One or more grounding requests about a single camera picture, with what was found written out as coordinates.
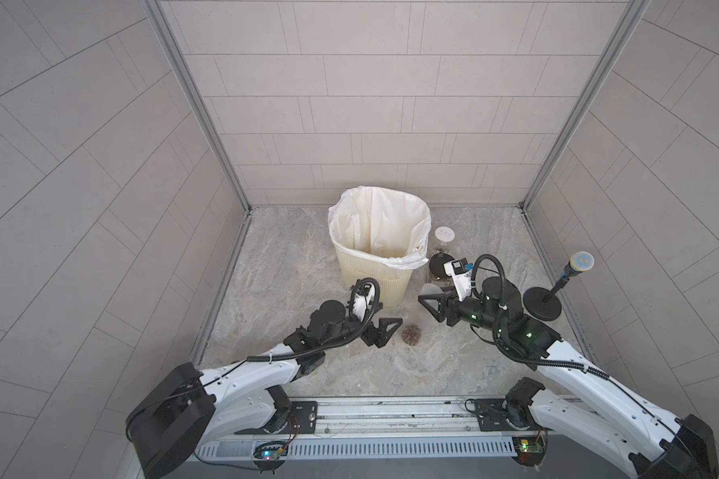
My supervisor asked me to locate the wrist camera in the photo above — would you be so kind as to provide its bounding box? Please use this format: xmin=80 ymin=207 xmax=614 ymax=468
xmin=349 ymin=283 xmax=375 ymax=321
xmin=443 ymin=259 xmax=473 ymax=301

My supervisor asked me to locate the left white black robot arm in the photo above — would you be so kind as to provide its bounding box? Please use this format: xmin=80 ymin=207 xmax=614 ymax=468
xmin=126 ymin=299 xmax=403 ymax=478

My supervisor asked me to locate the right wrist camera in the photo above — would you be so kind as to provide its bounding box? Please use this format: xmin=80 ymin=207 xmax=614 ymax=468
xmin=443 ymin=259 xmax=473 ymax=301

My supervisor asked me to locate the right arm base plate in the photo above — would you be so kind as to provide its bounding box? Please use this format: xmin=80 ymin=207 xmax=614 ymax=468
xmin=465 ymin=398 xmax=538 ymax=432

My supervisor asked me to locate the green circuit board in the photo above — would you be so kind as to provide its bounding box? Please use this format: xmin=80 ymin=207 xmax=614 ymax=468
xmin=253 ymin=441 xmax=288 ymax=462
xmin=512 ymin=437 xmax=546 ymax=468

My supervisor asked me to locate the cream woven waste bin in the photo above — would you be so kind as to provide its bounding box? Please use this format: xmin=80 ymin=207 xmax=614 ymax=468
xmin=335 ymin=245 xmax=413 ymax=309

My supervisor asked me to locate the black stand with round top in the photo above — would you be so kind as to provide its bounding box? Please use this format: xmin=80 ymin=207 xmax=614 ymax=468
xmin=522 ymin=251 xmax=595 ymax=321

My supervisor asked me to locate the left black corrugated cable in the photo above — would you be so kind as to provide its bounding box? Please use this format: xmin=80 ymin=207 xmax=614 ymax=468
xmin=244 ymin=276 xmax=383 ymax=364

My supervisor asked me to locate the right green circuit board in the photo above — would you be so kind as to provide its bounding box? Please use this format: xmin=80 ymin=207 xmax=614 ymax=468
xmin=512 ymin=437 xmax=546 ymax=468

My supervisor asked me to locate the black corrugated cable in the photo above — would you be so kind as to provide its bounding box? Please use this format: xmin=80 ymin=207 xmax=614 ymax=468
xmin=470 ymin=253 xmax=612 ymax=381
xmin=244 ymin=276 xmax=383 ymax=364

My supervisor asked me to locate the white plastic bin liner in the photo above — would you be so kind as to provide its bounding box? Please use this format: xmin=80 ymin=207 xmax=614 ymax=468
xmin=328 ymin=186 xmax=431 ymax=271

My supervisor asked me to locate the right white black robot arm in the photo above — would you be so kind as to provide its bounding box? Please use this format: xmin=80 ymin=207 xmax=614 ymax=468
xmin=417 ymin=277 xmax=719 ymax=478

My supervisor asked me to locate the right black corrugated cable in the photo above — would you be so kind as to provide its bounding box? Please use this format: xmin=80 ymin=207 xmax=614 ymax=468
xmin=470 ymin=253 xmax=612 ymax=381

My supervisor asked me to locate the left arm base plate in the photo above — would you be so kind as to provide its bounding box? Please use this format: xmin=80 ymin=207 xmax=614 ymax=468
xmin=237 ymin=400 xmax=319 ymax=435

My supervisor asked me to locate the black lidded glass jar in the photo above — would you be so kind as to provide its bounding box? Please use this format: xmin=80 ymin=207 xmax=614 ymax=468
xmin=427 ymin=251 xmax=453 ymax=289

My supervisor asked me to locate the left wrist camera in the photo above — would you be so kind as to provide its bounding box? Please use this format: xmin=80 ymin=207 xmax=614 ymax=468
xmin=349 ymin=283 xmax=375 ymax=321

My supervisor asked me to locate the aluminium mounting rail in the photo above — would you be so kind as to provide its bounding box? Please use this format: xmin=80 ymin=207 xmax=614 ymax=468
xmin=191 ymin=391 xmax=576 ymax=441

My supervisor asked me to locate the left green circuit board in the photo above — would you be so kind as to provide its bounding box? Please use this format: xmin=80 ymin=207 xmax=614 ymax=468
xmin=253 ymin=441 xmax=288 ymax=462

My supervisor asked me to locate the white lidded glass jar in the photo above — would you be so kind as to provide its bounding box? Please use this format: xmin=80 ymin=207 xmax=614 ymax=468
xmin=435 ymin=226 xmax=455 ymax=253

